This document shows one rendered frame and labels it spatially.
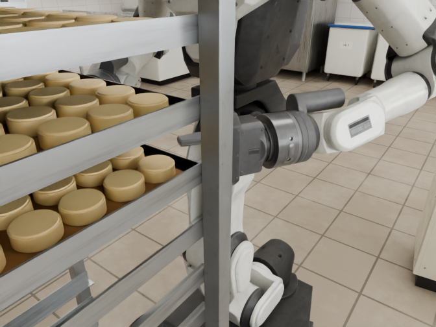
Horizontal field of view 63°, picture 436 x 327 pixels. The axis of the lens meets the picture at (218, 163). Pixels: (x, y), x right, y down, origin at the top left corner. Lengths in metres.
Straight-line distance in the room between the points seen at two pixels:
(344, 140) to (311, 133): 0.06
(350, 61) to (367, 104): 4.68
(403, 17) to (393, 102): 0.15
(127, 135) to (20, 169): 0.10
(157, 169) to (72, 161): 0.16
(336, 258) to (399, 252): 0.36
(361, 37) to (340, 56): 0.34
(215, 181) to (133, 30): 0.21
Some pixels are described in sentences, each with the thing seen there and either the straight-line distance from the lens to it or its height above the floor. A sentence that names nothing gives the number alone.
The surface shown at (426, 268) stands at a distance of 1.89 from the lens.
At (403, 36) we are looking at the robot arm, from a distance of 0.75.
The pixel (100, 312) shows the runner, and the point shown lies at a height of 0.96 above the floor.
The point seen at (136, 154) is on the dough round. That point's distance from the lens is 0.51.
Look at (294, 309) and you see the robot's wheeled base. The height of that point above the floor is 0.17.
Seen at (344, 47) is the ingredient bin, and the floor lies 0.49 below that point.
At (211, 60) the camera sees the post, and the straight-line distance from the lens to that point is 0.41.
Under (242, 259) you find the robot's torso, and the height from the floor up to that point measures 0.63.
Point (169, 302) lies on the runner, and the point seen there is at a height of 0.88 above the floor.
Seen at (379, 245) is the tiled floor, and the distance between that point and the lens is 2.17.
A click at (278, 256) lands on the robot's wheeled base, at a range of 1.43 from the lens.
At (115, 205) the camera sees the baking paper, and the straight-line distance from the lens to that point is 0.44.
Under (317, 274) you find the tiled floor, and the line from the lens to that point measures 1.89.
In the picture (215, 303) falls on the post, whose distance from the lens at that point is 0.60.
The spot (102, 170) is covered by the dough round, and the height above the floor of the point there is 1.06.
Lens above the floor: 1.28
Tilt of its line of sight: 27 degrees down
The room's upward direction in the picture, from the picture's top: straight up
